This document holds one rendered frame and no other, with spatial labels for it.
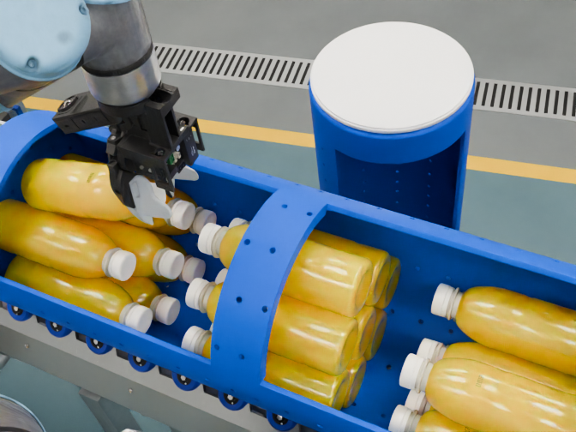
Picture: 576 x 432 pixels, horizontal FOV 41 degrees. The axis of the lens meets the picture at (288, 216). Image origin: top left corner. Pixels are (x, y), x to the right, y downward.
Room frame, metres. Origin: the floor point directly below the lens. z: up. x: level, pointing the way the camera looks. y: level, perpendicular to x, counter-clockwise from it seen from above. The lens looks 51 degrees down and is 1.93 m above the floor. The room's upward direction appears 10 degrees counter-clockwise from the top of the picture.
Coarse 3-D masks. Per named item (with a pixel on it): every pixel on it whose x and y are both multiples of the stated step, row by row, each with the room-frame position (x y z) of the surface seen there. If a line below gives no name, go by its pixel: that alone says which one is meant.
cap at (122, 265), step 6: (120, 252) 0.64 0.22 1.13; (126, 252) 0.64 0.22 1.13; (114, 258) 0.63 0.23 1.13; (120, 258) 0.62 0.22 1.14; (126, 258) 0.63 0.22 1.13; (132, 258) 0.63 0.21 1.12; (114, 264) 0.62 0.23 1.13; (120, 264) 0.62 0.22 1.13; (126, 264) 0.62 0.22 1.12; (132, 264) 0.63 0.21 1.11; (108, 270) 0.62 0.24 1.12; (114, 270) 0.61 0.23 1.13; (120, 270) 0.61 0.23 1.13; (126, 270) 0.62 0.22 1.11; (132, 270) 0.63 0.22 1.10; (114, 276) 0.61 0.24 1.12; (120, 276) 0.61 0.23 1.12; (126, 276) 0.62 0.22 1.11
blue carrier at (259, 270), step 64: (0, 128) 0.80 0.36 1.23; (0, 192) 0.70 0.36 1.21; (192, 192) 0.79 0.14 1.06; (256, 192) 0.73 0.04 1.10; (320, 192) 0.63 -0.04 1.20; (0, 256) 0.71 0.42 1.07; (256, 256) 0.52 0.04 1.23; (448, 256) 0.57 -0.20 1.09; (512, 256) 0.47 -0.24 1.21; (64, 320) 0.57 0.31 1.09; (192, 320) 0.63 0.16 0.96; (256, 320) 0.46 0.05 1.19; (256, 384) 0.42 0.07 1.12; (384, 384) 0.47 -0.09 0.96
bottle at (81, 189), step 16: (48, 160) 0.76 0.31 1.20; (64, 160) 0.75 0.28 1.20; (32, 176) 0.74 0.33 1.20; (48, 176) 0.72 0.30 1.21; (64, 176) 0.71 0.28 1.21; (80, 176) 0.70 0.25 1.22; (96, 176) 0.69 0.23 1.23; (32, 192) 0.72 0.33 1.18; (48, 192) 0.71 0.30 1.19; (64, 192) 0.69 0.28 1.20; (80, 192) 0.68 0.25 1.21; (96, 192) 0.67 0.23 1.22; (112, 192) 0.66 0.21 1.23; (48, 208) 0.71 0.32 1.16; (64, 208) 0.69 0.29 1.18; (80, 208) 0.67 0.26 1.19; (96, 208) 0.66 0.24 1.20; (112, 208) 0.65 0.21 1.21
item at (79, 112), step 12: (72, 96) 0.71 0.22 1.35; (84, 96) 0.69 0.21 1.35; (60, 108) 0.69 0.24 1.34; (72, 108) 0.68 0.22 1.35; (84, 108) 0.66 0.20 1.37; (96, 108) 0.64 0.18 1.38; (60, 120) 0.67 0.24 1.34; (72, 120) 0.66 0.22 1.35; (84, 120) 0.65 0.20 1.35; (96, 120) 0.64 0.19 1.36; (108, 120) 0.63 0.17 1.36; (120, 120) 0.63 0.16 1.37; (72, 132) 0.67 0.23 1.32
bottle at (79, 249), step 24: (0, 216) 0.72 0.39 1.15; (24, 216) 0.71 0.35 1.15; (48, 216) 0.71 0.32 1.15; (0, 240) 0.70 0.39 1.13; (24, 240) 0.68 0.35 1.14; (48, 240) 0.67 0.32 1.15; (72, 240) 0.66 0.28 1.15; (96, 240) 0.65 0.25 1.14; (48, 264) 0.65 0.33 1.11; (72, 264) 0.63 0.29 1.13; (96, 264) 0.63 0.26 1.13
